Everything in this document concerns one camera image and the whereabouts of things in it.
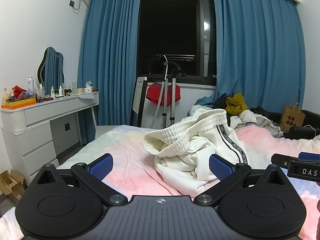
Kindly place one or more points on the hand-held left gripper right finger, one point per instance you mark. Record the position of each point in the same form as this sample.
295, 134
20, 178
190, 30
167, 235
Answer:
220, 167

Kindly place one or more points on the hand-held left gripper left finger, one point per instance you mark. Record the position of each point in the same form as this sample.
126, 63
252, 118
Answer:
101, 167

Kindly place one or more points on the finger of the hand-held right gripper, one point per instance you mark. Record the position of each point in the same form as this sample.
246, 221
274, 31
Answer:
310, 155
281, 160

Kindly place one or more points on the white pants with black stripe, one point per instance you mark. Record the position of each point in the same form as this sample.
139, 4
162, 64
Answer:
190, 150

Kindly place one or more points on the pile of white clothes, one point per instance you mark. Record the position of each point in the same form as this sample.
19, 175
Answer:
252, 121

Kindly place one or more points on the black bag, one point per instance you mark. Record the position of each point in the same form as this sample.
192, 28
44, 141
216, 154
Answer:
303, 132

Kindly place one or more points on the black sofa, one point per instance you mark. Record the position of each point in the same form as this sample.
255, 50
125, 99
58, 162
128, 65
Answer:
312, 117

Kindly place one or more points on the brown paper bag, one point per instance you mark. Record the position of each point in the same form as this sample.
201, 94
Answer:
291, 118

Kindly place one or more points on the yellow garment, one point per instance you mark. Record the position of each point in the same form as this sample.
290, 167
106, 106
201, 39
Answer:
236, 103

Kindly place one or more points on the white dressing table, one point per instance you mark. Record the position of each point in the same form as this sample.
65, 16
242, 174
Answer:
40, 130

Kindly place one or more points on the light wooden box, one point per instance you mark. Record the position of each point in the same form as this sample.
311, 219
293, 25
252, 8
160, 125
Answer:
78, 91

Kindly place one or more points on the white tissue box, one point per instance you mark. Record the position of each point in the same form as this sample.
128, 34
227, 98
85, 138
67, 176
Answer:
88, 88

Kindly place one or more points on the garment steamer stand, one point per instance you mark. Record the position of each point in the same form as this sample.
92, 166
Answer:
167, 97

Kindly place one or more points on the small white pump bottle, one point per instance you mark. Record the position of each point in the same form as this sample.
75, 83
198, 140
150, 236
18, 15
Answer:
52, 93

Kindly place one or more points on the red garment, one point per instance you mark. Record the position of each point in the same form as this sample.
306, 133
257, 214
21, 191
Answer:
156, 93

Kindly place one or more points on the cardboard box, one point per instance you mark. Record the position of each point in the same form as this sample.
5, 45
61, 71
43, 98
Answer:
11, 186

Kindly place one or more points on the orange tray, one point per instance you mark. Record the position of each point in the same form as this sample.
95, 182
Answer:
20, 103

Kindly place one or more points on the white spray bottle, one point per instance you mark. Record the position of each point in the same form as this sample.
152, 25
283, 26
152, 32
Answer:
30, 85

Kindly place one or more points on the wavy framed mirror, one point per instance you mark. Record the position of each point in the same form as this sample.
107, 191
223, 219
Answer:
51, 66

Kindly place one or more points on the perfume bottle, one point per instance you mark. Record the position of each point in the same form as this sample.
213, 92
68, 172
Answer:
5, 97

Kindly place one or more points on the dark window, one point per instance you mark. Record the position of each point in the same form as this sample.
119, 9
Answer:
175, 30

